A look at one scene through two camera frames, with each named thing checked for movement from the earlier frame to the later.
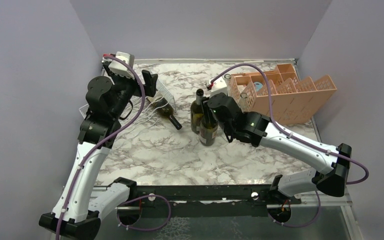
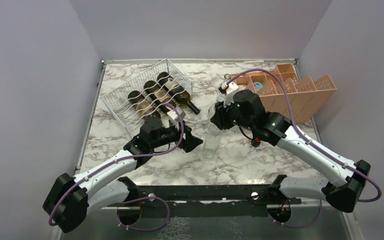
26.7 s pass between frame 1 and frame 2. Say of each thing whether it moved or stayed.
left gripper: moved
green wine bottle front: moved
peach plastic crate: stayed
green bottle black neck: moved
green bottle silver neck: moved
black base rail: stayed
